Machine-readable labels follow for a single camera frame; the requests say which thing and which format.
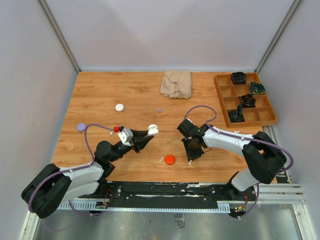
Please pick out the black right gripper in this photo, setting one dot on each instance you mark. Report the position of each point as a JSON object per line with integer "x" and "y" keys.
{"x": 190, "y": 155}

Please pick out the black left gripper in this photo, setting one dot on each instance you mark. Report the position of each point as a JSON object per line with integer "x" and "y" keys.
{"x": 139, "y": 142}

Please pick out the white charging case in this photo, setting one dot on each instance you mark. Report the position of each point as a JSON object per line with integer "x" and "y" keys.
{"x": 119, "y": 107}
{"x": 152, "y": 130}

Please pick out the orange earbud charging case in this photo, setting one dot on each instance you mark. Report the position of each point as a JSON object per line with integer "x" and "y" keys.
{"x": 170, "y": 159}

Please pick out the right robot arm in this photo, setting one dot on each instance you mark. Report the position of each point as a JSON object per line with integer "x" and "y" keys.
{"x": 263, "y": 157}

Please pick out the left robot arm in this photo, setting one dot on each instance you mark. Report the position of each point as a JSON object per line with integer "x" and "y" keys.
{"x": 55, "y": 185}

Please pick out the purple charging case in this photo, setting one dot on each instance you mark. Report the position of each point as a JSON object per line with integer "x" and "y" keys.
{"x": 81, "y": 127}

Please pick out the dark green rolled sock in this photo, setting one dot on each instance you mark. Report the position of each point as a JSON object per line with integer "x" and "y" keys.
{"x": 236, "y": 115}

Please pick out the beige cloth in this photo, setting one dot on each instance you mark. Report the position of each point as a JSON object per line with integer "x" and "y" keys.
{"x": 176, "y": 84}

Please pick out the wooden compartment tray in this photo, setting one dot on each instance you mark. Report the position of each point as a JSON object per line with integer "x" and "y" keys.
{"x": 228, "y": 93}

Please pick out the black orange rolled sock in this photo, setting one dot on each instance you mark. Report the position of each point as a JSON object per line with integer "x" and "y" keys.
{"x": 247, "y": 101}

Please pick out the blue yellow rolled sock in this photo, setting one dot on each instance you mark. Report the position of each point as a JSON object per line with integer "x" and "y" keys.
{"x": 257, "y": 88}

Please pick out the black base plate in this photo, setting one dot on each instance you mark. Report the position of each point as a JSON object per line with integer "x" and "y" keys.
{"x": 167, "y": 195}

